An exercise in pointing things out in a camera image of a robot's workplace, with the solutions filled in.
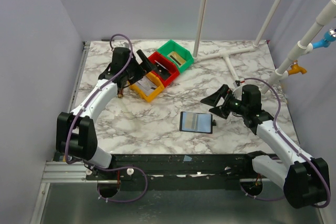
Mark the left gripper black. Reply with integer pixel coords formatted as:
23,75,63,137
124,50,156,85

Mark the white silver patterned card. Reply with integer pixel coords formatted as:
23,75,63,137
135,77,157,96

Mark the gold credit card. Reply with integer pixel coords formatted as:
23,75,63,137
169,51,186,66

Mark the black leather card holder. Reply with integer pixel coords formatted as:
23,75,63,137
179,111,217,134

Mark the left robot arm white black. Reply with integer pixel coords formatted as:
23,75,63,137
56,47,156,179

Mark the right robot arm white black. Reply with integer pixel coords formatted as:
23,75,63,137
201,84,331,209

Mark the black card in red bin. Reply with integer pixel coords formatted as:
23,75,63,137
154,61,171,80

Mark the yellow plastic bin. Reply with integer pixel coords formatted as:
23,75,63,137
130,72,164,102

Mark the red plastic bin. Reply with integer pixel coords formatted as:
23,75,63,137
149,51,180,88

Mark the green plastic bin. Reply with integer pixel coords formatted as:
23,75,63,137
157,40,194,73

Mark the brown metal faucet fitting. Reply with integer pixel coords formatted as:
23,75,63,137
118,89,123,99

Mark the orange faucet fitting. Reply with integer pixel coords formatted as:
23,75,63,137
287,60,307,76

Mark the blue faucet fitting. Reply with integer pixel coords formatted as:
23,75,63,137
312,28,336,49

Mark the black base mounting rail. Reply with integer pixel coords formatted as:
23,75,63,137
86,154,257,191

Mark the white PVC pipe frame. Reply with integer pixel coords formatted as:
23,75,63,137
192,0,335,85

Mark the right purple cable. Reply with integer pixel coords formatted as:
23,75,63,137
237,78,331,206

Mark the aluminium extrusion rail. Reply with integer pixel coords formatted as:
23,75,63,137
41,162,92,183

